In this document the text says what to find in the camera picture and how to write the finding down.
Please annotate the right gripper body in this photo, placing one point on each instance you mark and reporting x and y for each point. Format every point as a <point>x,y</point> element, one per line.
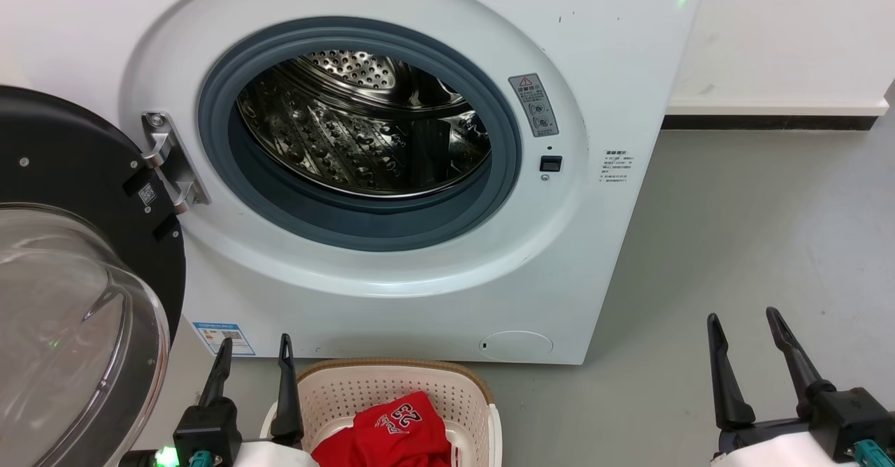
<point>849,421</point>

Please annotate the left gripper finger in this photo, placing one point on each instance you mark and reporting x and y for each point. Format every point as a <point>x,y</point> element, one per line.
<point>287,404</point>
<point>218,376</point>

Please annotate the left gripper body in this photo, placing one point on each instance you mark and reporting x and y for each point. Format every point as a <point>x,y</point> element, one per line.
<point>206,428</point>

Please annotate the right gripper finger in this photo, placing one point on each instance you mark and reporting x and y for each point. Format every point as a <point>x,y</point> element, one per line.
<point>727,390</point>
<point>793,355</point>

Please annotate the red basketball jersey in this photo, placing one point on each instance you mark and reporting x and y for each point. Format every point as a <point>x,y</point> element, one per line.
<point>398,435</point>

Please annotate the cream perforated laundry basket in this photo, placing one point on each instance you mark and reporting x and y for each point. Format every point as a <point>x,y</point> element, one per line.
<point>335,397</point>

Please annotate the black washer door with glass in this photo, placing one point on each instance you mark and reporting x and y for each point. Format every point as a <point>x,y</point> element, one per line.
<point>70,159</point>

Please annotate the stainless steel washing machine drum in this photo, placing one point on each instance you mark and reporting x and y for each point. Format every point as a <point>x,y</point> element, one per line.
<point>349,138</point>

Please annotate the blue energy label sticker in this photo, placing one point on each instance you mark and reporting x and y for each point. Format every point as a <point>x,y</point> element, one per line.
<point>224,339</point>

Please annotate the white front-load washing machine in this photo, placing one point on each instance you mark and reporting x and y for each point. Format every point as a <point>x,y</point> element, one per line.
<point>433,306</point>

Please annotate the grey rubber door gasket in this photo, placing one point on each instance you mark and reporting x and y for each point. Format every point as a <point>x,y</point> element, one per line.
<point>363,226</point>

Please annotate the small QR sticker on door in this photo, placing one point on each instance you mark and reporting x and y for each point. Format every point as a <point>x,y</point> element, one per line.
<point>147,194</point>

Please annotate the round white filter cover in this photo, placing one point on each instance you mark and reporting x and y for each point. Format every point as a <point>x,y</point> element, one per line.
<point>516,346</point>

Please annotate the silver metal door hinge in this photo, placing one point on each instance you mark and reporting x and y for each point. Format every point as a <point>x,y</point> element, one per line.
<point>171,163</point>

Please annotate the white and black baseboard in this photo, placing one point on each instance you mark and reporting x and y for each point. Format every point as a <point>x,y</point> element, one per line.
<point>769,114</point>

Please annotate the black door latch socket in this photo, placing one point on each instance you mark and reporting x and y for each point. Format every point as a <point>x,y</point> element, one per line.
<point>551,164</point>

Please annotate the grey warning sticker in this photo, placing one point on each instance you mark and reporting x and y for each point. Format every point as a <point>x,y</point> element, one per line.
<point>534,105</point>

